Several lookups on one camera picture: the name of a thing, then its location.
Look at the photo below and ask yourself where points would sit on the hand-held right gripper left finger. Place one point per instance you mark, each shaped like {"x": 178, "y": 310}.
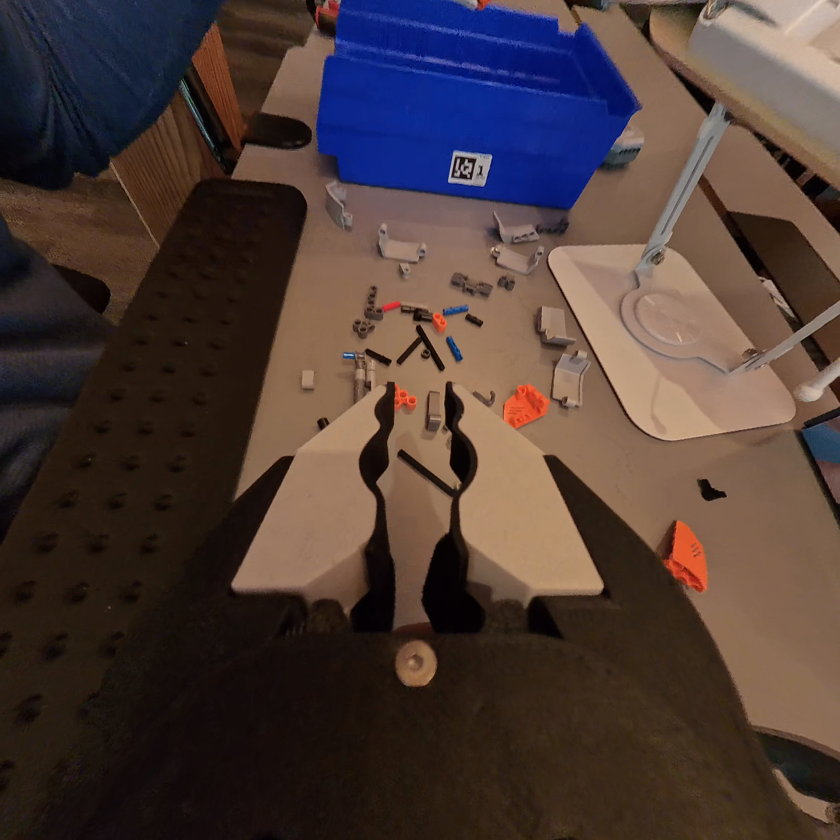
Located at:
{"x": 308, "y": 525}

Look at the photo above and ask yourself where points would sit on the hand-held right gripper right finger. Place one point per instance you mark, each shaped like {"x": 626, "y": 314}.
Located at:
{"x": 525, "y": 525}

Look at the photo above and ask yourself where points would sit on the grey cylinder axle assembly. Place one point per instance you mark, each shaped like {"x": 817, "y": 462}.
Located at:
{"x": 364, "y": 377}

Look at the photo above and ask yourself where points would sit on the person's left forearm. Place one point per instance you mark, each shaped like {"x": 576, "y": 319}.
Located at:
{"x": 79, "y": 79}

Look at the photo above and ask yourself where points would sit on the long black axle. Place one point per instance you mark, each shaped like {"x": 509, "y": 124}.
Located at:
{"x": 426, "y": 471}

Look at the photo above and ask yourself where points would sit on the orange flat panel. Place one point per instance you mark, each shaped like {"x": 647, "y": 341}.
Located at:
{"x": 525, "y": 408}

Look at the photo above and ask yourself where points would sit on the dark grey pin connector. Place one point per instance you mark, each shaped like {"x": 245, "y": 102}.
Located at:
{"x": 485, "y": 397}

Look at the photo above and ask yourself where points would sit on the grey L-shaped beam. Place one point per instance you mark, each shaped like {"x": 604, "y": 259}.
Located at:
{"x": 434, "y": 413}

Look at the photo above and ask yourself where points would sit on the grey curved panel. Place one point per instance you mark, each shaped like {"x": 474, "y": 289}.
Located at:
{"x": 400, "y": 248}
{"x": 517, "y": 261}
{"x": 554, "y": 325}
{"x": 568, "y": 380}

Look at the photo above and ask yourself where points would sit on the orange five-hole connector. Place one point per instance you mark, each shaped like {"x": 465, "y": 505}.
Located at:
{"x": 405, "y": 399}

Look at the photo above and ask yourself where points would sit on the orange wedge brick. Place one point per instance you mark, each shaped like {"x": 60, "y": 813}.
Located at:
{"x": 686, "y": 558}

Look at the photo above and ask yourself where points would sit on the black long pin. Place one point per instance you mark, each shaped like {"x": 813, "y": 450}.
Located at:
{"x": 378, "y": 357}

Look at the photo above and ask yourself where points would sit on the black small angled connector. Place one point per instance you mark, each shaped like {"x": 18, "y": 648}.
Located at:
{"x": 710, "y": 490}

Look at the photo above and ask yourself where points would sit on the black dimpled mat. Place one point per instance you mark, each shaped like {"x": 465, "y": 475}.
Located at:
{"x": 131, "y": 459}

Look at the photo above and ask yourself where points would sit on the dark grey triple tube connector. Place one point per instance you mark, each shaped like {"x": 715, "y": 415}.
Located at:
{"x": 362, "y": 328}

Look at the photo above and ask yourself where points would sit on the dark grey holed beam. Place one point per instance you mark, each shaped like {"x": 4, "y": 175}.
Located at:
{"x": 374, "y": 305}

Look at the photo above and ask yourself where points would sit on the white book stand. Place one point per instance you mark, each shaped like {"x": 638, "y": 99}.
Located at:
{"x": 663, "y": 321}

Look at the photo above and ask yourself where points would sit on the light grey angled panel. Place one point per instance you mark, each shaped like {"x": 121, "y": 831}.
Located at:
{"x": 515, "y": 229}

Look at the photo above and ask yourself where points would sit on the dark grey short beam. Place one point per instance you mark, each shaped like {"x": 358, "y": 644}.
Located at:
{"x": 553, "y": 226}

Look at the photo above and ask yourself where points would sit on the robot kit box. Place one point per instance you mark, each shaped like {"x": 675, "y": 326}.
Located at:
{"x": 827, "y": 453}

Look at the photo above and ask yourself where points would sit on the white tipped rod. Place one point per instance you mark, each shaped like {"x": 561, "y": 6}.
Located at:
{"x": 808, "y": 392}

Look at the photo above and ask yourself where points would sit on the grey controller hub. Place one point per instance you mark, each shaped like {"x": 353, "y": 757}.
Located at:
{"x": 622, "y": 145}

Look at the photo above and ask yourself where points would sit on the black chair armrest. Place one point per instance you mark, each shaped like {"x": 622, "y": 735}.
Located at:
{"x": 279, "y": 131}

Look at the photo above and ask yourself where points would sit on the blue storage box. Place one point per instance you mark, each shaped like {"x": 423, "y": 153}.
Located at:
{"x": 459, "y": 111}

